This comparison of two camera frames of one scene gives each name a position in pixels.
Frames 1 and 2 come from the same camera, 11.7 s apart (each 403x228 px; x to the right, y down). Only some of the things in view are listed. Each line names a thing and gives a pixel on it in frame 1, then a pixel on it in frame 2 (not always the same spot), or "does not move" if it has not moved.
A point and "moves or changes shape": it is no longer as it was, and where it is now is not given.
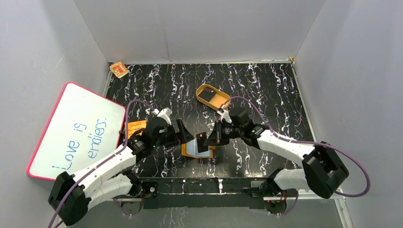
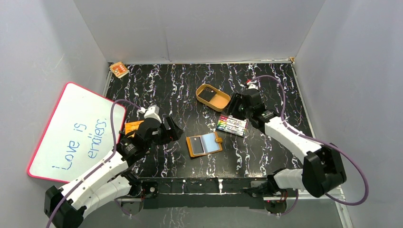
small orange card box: [119, 69] does not move
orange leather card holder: [190, 149] moves or changes shape
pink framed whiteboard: [85, 128] does not move
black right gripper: [216, 137] → [235, 99]
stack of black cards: [207, 94] does not move
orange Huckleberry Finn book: [132, 126] does not move
